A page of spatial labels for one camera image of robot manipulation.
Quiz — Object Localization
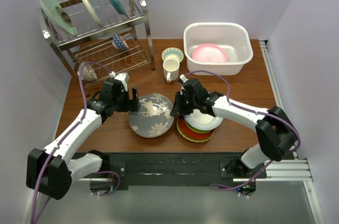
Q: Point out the teal patterned small bowl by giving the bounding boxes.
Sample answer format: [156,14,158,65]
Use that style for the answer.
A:
[162,47,184,63]

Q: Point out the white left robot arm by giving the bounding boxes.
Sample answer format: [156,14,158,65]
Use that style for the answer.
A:
[26,73,140,200]

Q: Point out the steel dish rack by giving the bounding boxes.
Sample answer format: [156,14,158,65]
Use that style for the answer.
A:
[36,0,155,88]

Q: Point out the blue zigzag bowl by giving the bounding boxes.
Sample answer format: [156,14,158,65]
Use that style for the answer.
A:
[112,33,129,51]

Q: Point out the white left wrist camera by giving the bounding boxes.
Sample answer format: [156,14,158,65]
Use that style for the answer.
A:
[109,71,129,92]

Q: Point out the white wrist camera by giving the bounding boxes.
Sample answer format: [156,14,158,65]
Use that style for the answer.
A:
[177,74,189,87]
[109,71,129,92]

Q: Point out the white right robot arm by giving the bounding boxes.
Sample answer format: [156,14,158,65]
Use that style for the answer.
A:
[171,75,300,178]

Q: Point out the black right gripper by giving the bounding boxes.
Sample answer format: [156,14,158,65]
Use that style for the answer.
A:
[171,91,198,116]

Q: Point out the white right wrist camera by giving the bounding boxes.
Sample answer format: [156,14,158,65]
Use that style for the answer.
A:
[177,74,189,87]

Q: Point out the yellow woven rim plate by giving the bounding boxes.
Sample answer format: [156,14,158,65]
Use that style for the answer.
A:
[176,122,215,144]

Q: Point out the cream ceramic mug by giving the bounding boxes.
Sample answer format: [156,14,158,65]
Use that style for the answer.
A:
[163,58,180,83]

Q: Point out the white plastic bin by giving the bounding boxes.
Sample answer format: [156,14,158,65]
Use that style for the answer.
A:
[183,22,253,76]

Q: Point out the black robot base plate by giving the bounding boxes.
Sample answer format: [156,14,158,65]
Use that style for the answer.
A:
[100,153,264,190]

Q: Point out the red plate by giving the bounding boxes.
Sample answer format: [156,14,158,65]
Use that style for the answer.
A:
[177,119,214,140]

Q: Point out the white paper plate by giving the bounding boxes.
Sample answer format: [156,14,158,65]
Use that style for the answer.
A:
[184,109,223,131]

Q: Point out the cream rimmed racked plate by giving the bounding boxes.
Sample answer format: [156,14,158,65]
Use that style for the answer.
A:
[81,0,103,28]

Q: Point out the grey reindeer plate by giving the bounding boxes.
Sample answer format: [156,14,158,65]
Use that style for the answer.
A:
[128,93,174,138]

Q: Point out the green floral racked plate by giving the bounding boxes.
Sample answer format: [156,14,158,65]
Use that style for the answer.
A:
[39,0,77,36]

